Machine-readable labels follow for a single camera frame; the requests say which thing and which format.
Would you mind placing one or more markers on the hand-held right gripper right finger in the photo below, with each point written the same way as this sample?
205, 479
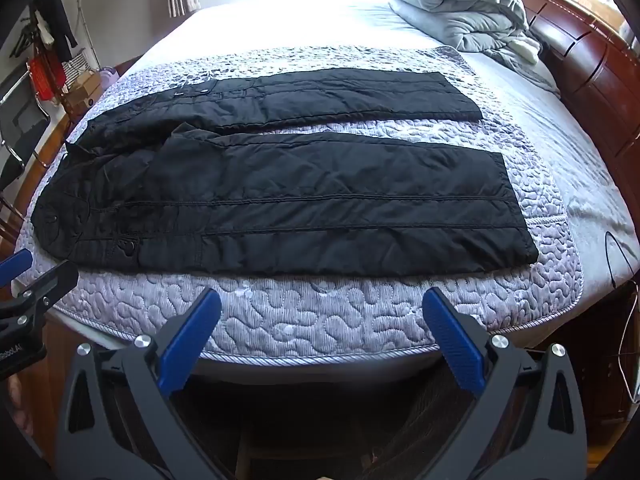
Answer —
452, 345

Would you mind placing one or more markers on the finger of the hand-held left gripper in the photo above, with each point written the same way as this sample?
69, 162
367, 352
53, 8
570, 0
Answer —
15, 266
50, 285

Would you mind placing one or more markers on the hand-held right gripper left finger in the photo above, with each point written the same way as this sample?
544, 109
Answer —
192, 340

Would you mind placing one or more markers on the black hooded jacket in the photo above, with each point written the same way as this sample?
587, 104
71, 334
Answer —
310, 205

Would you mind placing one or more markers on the quilted grey bed cover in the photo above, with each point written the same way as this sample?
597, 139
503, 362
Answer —
320, 310

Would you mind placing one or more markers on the black metal chair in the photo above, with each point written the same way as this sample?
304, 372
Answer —
22, 130

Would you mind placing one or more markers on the dark wooden nightstand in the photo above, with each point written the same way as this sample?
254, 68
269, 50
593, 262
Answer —
612, 360

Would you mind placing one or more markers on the cardboard box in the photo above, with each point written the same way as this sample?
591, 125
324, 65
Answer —
85, 92

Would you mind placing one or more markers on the red hanging bag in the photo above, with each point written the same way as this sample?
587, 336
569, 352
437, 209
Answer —
45, 80

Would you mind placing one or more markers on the black hanging garment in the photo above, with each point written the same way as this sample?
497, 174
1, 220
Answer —
56, 22

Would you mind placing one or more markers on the dark wooden headboard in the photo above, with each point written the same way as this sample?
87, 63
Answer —
590, 75

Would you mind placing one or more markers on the white cloth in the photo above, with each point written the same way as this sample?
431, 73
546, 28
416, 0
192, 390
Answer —
526, 51

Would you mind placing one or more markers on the folded grey duvet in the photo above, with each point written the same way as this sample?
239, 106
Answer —
460, 10

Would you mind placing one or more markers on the bed with pale sheet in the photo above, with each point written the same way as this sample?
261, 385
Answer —
310, 20

